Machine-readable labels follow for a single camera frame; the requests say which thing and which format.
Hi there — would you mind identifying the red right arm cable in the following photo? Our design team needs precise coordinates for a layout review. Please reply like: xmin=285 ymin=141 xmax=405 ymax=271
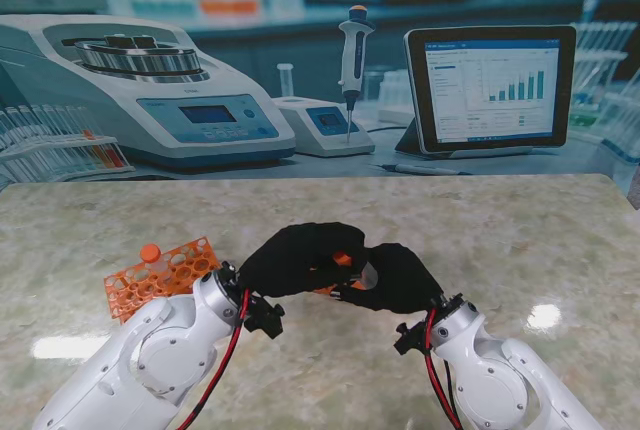
xmin=423 ymin=308 xmax=464 ymax=430

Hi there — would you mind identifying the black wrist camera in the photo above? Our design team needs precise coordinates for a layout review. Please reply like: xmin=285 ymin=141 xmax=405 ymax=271
xmin=393 ymin=323 xmax=430 ymax=357
xmin=243 ymin=297 xmax=287 ymax=339

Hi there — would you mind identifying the printed laboratory backdrop poster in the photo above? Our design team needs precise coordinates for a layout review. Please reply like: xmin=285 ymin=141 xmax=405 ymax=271
xmin=0 ymin=0 xmax=640 ymax=185

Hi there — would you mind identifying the red left arm cable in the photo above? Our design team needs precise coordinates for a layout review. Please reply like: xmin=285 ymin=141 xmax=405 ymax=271
xmin=174 ymin=289 xmax=251 ymax=430

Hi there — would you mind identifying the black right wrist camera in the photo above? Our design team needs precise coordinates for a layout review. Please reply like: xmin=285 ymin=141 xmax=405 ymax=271
xmin=393 ymin=323 xmax=430 ymax=357

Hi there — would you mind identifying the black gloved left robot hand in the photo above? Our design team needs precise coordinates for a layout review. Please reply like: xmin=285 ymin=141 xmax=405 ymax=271
xmin=238 ymin=221 xmax=370 ymax=299

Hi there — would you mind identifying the clear plastic test tube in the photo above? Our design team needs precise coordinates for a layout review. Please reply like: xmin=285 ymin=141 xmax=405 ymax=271
xmin=355 ymin=262 xmax=380 ymax=291
xmin=148 ymin=258 xmax=173 ymax=285

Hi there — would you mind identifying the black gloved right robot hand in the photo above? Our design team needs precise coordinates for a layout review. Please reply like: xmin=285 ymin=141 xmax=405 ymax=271
xmin=333 ymin=242 xmax=445 ymax=316

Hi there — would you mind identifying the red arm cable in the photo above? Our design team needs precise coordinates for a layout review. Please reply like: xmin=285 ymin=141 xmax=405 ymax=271
xmin=174 ymin=289 xmax=251 ymax=430
xmin=423 ymin=308 xmax=464 ymax=430

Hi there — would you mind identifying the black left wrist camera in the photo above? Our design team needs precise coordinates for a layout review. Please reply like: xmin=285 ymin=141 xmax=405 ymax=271
xmin=243 ymin=297 xmax=287 ymax=339

